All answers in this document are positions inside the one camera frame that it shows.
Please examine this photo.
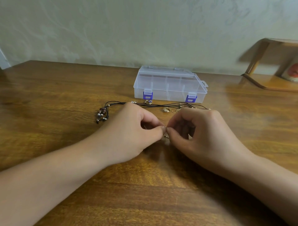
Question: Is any wooden shelf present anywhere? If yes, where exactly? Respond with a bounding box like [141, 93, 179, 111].
[242, 38, 298, 92]

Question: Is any person's left hand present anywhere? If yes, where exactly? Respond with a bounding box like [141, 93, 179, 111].
[91, 102, 166, 166]

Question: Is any person's right hand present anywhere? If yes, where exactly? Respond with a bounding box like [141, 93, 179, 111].
[166, 107, 259, 178]

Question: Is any clear plastic organizer box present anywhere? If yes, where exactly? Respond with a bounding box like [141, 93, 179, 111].
[133, 66, 209, 103]

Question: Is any person's left forearm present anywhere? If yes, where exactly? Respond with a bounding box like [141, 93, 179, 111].
[0, 137, 112, 226]

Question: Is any white printed mug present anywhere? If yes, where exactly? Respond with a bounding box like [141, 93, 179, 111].
[282, 56, 298, 83]

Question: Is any person's right forearm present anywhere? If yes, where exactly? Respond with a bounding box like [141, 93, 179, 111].
[230, 155, 298, 226]

